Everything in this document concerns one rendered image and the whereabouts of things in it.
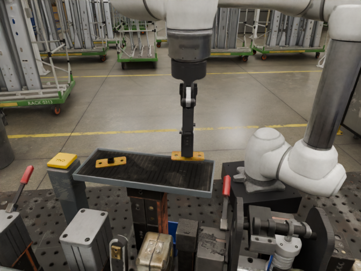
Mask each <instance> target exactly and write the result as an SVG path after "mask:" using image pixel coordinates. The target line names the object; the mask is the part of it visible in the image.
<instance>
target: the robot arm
mask: <svg viewBox="0 0 361 271"><path fill-rule="evenodd" d="M110 2H111V4H112V5H113V7H114V8H115V9H116V10H117V11H118V12H119V13H120V14H122V15H123V16H125V17H127V18H131V19H136V20H146V21H159V20H163V21H165V22H167V44H168V51H169V54H168V56H169V57H171V58H172V59H171V75H172V77H174V78H175V79H178V80H179V79H180V80H182V81H183V83H180V85H179V94H180V105H181V106H182V107H183V117H182V120H183V122H182V130H181V131H179V134H181V157H193V138H194V131H193V129H194V128H193V127H194V126H196V124H195V123H193V118H194V107H195V106H196V95H197V92H198V87H197V83H194V81H195V80H200V79H203V78H204V77H205V76H206V67H207V59H206V58H208V57H209V56H210V55H211V42H212V33H213V31H212V27H213V21H214V17H215V14H216V10H217V8H236V9H265V10H276V11H279V12H281V13H283V14H284V15H287V16H291V17H302V18H304V19H310V20H316V21H321V22H328V27H329V36H330V38H331V42H330V46H329V49H328V53H327V57H326V60H325V63H324V66H323V71H322V74H321V78H320V81H319V85H318V88H317V92H316V95H315V99H314V103H313V106H312V110H311V113H310V117H309V120H308V124H307V127H306V131H305V135H304V138H302V139H300V140H299V141H297V142H296V143H295V145H294V146H293V147H292V146H291V145H290V144H288V143H287V142H286V141H285V138H284V136H283V135H282V134H281V133H280V132H279V131H277V130H275V129H273V128H269V127H264V128H260V129H258V130H257V131H256V132H255V133H254V134H253V135H252V136H251V137H250V139H249V141H248V143H247V147H246V153H245V158H244V167H238V168H237V172H238V173H239V174H237V175H234V176H233V181H234V182H243V183H244V185H245V188H246V193H247V194H253V193H256V192H265V191H275V190H279V191H284V190H285V186H284V185H283V184H282V183H281V181H282V182H284V183H286V184H288V185H289V186H291V187H294V188H296V189H298V190H300V191H303V192H305V193H308V194H311V195H314V196H320V197H330V196H335V195H336V194H337V193H338V191H339V189H340V187H341V186H342V184H343V182H344V181H345V179H346V173H345V169H344V167H343V166H342V165H341V164H339V163H337V162H338V160H337V157H338V153H337V150H336V149H335V147H334V146H333V143H334V140H335V137H336V134H337V131H338V128H339V126H340V123H341V120H342V117H343V114H344V112H345V108H346V105H347V103H348V100H349V97H350V94H351V92H352V90H353V87H354V85H355V81H356V78H357V76H358V73H359V70H360V67H361V0H110Z"/></svg>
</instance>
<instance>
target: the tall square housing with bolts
mask: <svg viewBox="0 0 361 271"><path fill-rule="evenodd" d="M112 238H113V235H112V230H111V224H110V219H109V214H108V212H106V211H99V210H92V209H85V208H82V209H80V210H79V212H78V213H77V214H76V216H75V217H74V218H73V220H72V221H71V222H70V224H69V225H68V226H67V228H66V229H65V231H64V232H63V233H62V234H61V236H60V243H61V246H62V248H63V251H64V254H65V256H66V259H67V262H68V265H69V268H70V271H111V268H110V249H109V243H110V241H111V240H112Z"/></svg>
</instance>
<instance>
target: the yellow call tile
mask: <svg viewBox="0 0 361 271"><path fill-rule="evenodd" d="M76 159H77V155H76V154H68V153H58V154H57V155H56V156H55V157H53V158H52V159H51V161H49V162H48V163H47V166H48V167H55V168H63V169H67V168H68V167H69V166H70V165H71V164H72V163H73V162H74V161H75V160H76Z"/></svg>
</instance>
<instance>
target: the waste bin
mask: <svg viewBox="0 0 361 271"><path fill-rule="evenodd" d="M7 125H8V122H7V120H6V117H5V115H4V113H3V112H2V110H1V108H0V169H3V168H5V167H6V166H8V165H9V164H10V163H11V162H12V161H13V160H14V154H13V151H12V148H11V145H10V142H9V139H8V135H7V133H6V130H5V126H7Z"/></svg>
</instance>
